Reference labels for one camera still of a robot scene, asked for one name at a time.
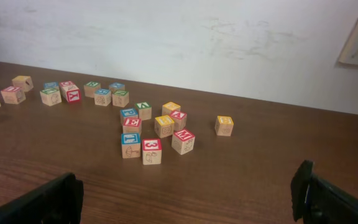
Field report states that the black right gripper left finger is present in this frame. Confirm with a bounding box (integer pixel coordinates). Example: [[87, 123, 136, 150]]
[[0, 173, 84, 224]]

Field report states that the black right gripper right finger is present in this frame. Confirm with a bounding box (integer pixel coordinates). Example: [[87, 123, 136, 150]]
[[290, 160, 358, 224]]

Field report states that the blue T umbrella block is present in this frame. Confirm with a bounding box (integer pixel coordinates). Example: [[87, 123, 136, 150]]
[[121, 133, 141, 159]]

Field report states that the red E block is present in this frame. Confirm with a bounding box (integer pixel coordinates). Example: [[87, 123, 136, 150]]
[[122, 118, 142, 134]]

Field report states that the green Z block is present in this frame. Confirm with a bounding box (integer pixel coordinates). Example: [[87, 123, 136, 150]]
[[40, 88, 62, 106]]

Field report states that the red 3 block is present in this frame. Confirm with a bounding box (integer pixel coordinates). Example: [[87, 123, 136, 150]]
[[142, 139, 162, 165]]

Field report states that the red tilted Y block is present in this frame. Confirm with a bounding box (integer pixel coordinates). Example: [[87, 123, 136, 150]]
[[59, 81, 81, 103]]

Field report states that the blue H block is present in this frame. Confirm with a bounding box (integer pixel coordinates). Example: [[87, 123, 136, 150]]
[[94, 88, 112, 106]]

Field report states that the blue P block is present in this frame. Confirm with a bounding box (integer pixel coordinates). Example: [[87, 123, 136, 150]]
[[120, 108, 139, 124]]

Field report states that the blue D block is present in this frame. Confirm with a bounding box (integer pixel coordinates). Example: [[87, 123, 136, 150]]
[[44, 82, 59, 90]]

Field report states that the green R block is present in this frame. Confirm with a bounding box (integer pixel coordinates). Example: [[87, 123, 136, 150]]
[[84, 82, 101, 98]]

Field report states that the red U block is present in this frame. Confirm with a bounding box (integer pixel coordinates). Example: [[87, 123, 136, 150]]
[[1, 86, 26, 105]]

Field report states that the yellow block far right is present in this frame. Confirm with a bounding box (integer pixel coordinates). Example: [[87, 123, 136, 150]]
[[214, 116, 234, 136]]

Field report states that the green N block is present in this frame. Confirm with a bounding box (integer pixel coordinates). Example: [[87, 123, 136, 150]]
[[112, 90, 129, 108]]

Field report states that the green V block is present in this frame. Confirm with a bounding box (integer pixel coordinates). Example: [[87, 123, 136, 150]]
[[135, 102, 152, 121]]

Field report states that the yellow block upper left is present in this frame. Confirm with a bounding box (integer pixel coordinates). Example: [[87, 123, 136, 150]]
[[12, 76, 34, 92]]

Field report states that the blue X block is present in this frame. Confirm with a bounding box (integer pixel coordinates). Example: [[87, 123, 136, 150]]
[[109, 82, 125, 93]]

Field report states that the yellow block centre right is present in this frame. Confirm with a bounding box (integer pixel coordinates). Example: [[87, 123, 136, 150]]
[[154, 115, 175, 138]]

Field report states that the red M block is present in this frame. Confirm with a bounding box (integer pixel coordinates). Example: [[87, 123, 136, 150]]
[[172, 129, 195, 155]]

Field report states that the yellow block near A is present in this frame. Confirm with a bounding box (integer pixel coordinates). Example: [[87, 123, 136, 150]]
[[162, 102, 181, 116]]

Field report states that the red A block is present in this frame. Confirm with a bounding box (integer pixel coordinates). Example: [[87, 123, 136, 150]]
[[169, 111, 187, 131]]

